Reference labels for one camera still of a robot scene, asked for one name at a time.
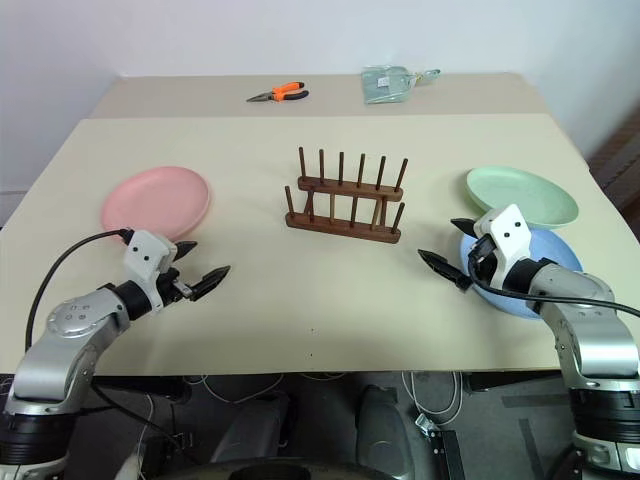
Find wooden dish rack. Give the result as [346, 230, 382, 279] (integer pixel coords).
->
[284, 146, 410, 246]

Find pink plate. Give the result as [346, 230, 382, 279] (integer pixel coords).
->
[99, 166, 215, 242]

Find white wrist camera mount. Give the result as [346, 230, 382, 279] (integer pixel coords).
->
[472, 203, 532, 292]
[123, 229, 177, 307]

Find white cable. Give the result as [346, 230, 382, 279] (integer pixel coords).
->
[187, 372, 285, 404]
[399, 370, 469, 417]

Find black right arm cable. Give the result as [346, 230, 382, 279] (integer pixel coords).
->
[469, 269, 640, 319]

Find clear plastic bag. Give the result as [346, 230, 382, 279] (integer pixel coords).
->
[360, 64, 416, 106]

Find green plate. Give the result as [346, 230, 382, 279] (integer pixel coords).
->
[466, 167, 580, 229]

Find dark rounded shape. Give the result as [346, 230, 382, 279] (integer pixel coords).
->
[355, 383, 419, 474]

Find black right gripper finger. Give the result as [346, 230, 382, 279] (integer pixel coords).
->
[417, 248, 472, 291]
[449, 217, 481, 239]

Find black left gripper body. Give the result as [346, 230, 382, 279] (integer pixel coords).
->
[152, 267, 194, 308]

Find blue plate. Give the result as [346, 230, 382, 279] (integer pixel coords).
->
[459, 227, 584, 320]

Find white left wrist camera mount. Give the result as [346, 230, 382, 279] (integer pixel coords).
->
[123, 229, 177, 307]

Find orange-handled pliers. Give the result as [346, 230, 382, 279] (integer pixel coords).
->
[245, 81, 311, 105]

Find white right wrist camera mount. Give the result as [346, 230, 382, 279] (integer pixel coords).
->
[472, 203, 532, 292]

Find black metal bracket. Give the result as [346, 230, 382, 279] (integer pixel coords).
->
[413, 413, 467, 480]

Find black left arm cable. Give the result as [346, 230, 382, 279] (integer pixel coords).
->
[24, 228, 135, 351]

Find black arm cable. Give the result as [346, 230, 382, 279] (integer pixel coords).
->
[24, 228, 135, 351]
[469, 269, 640, 319]

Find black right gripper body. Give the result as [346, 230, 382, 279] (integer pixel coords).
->
[467, 234, 501, 282]

